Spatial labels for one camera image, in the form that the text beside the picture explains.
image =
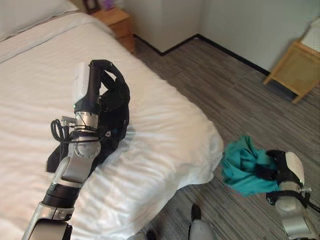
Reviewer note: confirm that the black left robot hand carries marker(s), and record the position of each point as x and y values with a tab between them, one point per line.
83	85

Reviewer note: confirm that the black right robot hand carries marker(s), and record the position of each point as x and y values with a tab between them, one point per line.
287	167

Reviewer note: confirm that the teal garment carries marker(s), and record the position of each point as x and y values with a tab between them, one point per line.
246	168

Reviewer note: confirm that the black garment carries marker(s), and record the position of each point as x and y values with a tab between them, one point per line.
115	112

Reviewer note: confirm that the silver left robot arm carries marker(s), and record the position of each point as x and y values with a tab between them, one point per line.
67	175

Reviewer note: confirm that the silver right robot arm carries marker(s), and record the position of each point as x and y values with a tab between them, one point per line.
293	207

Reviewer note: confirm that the white bed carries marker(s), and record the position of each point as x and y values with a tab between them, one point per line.
112	150

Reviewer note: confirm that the wooden nightstand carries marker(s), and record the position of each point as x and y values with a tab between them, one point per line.
120	25

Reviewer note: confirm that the purple object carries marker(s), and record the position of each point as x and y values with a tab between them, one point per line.
108	4

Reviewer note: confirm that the white pillow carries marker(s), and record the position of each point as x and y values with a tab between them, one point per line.
25	15

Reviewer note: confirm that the dark picture frame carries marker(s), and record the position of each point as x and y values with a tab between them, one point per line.
91	5

